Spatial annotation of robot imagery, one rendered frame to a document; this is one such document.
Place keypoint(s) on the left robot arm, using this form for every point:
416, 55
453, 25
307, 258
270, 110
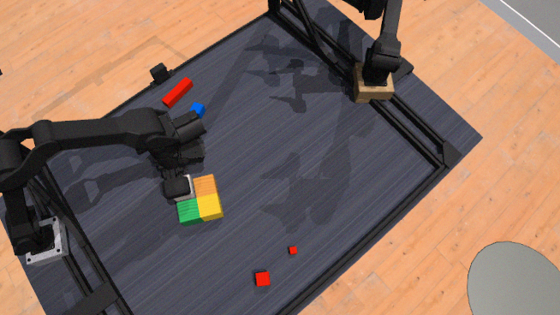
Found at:
385, 51

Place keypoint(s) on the blue cube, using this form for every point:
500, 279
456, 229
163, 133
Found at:
199, 108

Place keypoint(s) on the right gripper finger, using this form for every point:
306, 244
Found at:
185, 171

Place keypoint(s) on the yellow cube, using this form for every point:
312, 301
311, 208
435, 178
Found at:
209, 207

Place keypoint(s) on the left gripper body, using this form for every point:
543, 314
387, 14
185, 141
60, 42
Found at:
373, 9

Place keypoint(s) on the green cube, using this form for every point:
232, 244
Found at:
189, 213

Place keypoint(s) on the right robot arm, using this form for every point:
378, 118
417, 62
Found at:
143, 129

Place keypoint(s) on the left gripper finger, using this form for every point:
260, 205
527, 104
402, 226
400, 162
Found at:
358, 4

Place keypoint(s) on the orange wooden cube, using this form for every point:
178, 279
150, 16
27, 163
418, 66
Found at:
205, 185

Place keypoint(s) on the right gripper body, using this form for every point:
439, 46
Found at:
173, 187

